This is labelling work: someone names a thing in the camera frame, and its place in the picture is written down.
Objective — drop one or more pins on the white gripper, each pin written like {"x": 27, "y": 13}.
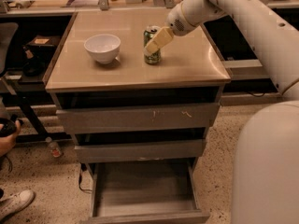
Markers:
{"x": 176, "y": 22}

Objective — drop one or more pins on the green soda can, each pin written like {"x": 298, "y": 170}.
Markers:
{"x": 151, "y": 57}

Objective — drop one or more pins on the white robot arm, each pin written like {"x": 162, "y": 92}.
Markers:
{"x": 266, "y": 167}

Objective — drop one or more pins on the grey drawer cabinet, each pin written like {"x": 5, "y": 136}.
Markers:
{"x": 190, "y": 72}

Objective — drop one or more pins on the top grey drawer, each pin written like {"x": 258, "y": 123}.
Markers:
{"x": 138, "y": 118}

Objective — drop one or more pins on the middle grey drawer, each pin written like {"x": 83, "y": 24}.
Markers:
{"x": 141, "y": 151}

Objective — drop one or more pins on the open bottom grey drawer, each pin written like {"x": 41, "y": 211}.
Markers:
{"x": 144, "y": 192}

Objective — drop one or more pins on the person's hand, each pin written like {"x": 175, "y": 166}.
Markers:
{"x": 9, "y": 142}

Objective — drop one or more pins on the white ceramic bowl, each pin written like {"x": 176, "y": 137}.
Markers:
{"x": 103, "y": 48}

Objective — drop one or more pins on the black box with label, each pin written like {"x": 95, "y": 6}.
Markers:
{"x": 41, "y": 41}

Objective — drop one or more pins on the plastic bottle on floor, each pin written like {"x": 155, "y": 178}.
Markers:
{"x": 54, "y": 147}

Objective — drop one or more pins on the black controller device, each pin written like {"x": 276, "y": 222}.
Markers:
{"x": 8, "y": 126}

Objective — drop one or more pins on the white sneaker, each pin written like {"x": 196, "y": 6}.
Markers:
{"x": 16, "y": 202}

